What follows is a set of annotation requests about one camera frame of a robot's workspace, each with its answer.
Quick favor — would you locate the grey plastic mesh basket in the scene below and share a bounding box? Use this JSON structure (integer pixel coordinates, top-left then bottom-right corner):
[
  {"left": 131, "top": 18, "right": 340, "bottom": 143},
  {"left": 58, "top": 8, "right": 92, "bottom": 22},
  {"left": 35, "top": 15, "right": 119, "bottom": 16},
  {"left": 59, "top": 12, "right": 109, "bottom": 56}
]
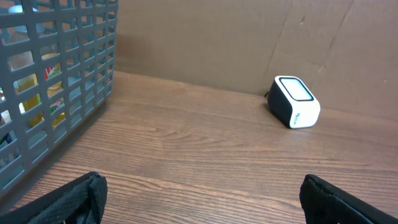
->
[{"left": 1, "top": 0, "right": 119, "bottom": 198}]

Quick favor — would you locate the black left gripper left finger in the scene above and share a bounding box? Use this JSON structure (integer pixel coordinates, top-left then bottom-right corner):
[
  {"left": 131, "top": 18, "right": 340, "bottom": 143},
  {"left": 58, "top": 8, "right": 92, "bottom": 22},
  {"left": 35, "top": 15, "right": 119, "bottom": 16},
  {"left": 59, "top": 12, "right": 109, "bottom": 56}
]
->
[{"left": 1, "top": 172, "right": 108, "bottom": 224}]

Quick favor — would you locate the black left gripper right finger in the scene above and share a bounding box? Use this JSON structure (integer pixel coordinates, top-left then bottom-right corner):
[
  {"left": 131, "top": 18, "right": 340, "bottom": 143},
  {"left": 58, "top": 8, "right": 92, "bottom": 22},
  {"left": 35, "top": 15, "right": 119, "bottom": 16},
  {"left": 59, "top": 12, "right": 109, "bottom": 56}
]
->
[{"left": 299, "top": 174, "right": 397, "bottom": 224}]

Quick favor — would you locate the white black barcode scanner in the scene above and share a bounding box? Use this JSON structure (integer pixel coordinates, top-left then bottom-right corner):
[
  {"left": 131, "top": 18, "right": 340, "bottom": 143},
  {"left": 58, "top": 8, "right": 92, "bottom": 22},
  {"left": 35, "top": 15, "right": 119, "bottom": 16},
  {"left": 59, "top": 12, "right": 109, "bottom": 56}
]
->
[{"left": 267, "top": 76, "right": 321, "bottom": 129}]

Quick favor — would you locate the yellow drink bottle silver cap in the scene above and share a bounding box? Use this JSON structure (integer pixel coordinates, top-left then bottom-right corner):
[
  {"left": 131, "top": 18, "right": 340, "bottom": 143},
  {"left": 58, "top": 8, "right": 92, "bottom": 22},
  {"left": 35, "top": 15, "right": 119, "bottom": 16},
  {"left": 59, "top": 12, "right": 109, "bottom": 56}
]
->
[{"left": 6, "top": 4, "right": 67, "bottom": 128}]

